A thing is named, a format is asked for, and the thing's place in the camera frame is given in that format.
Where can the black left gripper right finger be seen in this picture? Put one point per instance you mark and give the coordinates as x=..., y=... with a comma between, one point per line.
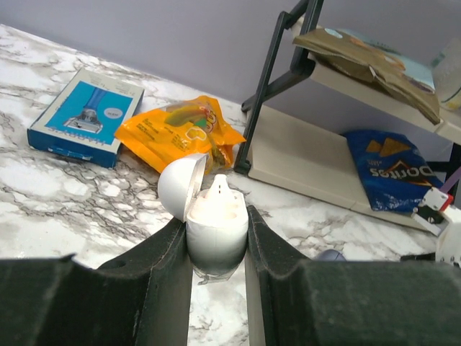
x=293, y=300

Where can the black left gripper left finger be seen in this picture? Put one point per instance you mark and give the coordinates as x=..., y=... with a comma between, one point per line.
x=141, y=297

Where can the white earbud case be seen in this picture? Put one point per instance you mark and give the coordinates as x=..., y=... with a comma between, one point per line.
x=216, y=232

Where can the white earbud one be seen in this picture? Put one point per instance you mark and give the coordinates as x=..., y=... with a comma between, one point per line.
x=219, y=190

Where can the purple earbud charging case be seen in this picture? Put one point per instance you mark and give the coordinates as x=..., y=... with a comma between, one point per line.
x=330, y=255

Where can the black beige shelf rack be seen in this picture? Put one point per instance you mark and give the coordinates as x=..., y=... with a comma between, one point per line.
x=289, y=153

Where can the blue Doritos bag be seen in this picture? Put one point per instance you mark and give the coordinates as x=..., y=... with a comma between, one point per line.
x=392, y=171

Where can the orange snack bag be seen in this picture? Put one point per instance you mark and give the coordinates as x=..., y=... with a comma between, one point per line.
x=195, y=126

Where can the blue razor box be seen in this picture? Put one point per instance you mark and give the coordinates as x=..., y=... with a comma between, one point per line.
x=82, y=120

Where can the teal gold chip bag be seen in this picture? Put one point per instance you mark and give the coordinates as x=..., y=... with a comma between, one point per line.
x=377, y=64

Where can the white mug on shelf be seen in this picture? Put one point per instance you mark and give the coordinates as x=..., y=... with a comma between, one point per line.
x=446, y=75

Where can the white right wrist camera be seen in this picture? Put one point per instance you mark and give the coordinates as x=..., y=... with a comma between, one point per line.
x=439, y=216

